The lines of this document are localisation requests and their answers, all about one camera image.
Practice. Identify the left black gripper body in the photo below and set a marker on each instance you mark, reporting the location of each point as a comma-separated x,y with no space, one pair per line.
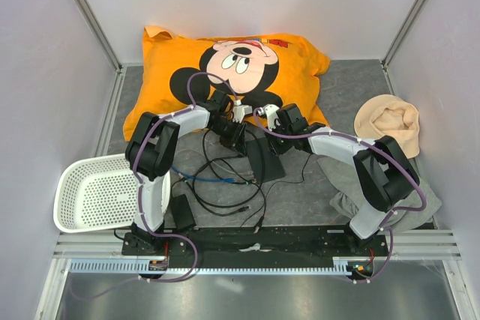
229,132

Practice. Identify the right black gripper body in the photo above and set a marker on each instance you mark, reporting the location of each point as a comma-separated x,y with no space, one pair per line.
280,144

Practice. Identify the black network switch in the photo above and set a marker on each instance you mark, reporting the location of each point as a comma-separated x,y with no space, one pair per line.
265,164

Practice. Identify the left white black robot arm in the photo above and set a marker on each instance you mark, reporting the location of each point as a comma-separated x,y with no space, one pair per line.
151,151

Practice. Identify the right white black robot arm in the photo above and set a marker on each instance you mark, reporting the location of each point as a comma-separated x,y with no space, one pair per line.
386,177

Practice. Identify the orange Mickey Mouse pillow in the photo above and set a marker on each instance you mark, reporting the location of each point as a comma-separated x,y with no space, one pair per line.
277,69

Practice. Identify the grey cloth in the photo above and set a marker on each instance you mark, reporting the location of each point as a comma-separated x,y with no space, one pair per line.
350,198

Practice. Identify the black power adapter brick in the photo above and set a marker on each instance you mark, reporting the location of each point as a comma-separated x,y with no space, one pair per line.
182,213

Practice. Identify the peach towel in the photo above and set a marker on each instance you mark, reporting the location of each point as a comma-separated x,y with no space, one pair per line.
388,115

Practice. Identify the white perforated plastic basket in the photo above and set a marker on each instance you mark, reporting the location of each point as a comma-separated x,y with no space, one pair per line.
103,193

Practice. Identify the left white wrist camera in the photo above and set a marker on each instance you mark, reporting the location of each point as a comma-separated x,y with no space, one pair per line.
240,111

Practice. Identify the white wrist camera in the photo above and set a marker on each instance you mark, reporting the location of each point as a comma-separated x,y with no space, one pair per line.
269,113
240,111

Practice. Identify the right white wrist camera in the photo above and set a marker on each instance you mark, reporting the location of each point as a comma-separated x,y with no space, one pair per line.
269,113

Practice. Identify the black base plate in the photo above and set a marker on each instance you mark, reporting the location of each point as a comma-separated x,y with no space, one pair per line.
322,241

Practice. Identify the slotted cable duct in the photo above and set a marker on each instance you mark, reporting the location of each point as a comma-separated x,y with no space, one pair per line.
136,266

